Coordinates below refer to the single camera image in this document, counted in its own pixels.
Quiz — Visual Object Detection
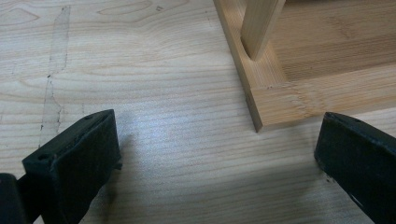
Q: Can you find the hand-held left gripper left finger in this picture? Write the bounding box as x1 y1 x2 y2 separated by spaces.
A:
21 109 123 224

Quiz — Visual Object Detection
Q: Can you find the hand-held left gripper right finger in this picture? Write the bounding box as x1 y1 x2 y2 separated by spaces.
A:
313 111 396 224

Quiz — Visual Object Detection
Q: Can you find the wooden shoe rack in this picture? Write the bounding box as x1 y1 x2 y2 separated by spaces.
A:
213 0 396 133

